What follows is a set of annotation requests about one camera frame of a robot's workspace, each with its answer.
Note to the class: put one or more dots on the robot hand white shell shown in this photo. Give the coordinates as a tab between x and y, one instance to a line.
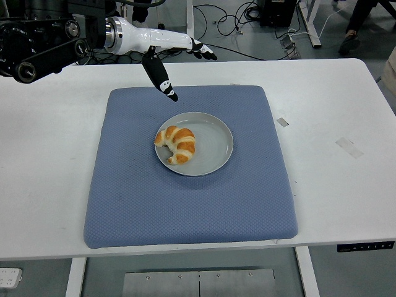
154	38

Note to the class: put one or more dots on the croissant bread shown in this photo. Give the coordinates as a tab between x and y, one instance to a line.
182	145

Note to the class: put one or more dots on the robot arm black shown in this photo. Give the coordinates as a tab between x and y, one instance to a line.
46	40

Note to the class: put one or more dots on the black caster wheel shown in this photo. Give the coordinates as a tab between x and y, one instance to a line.
160	26

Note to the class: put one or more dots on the person's leg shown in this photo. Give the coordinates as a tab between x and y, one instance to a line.
366	12
140	9

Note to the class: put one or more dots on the white desk leg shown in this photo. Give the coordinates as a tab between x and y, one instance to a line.
190	18
312	28

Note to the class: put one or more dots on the grey round plate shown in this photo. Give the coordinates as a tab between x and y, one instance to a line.
212	148

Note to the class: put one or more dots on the black equipment box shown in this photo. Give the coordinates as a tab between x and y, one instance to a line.
278	12

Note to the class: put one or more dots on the grey floor socket box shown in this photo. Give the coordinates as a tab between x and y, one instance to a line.
290	46

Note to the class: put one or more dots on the small clear tape piece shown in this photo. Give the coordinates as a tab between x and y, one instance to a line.
282	122

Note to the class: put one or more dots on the blue quilted mat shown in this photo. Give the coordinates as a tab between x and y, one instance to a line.
139	201

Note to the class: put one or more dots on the person's dark shoe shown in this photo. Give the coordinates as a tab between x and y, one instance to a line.
350	41

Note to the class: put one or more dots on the large clear tape piece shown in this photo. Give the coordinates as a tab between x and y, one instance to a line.
349	147

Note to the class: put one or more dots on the beige fabric object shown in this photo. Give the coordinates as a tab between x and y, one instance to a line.
390	74

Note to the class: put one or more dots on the grey metal plate with screws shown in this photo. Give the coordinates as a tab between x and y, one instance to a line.
198	284

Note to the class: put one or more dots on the white table leg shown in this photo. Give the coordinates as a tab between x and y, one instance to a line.
75	278
307	275

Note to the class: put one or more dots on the white power strip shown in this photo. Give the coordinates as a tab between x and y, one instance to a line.
10	278

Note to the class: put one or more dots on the black table control panel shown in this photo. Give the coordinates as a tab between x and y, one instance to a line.
365	247

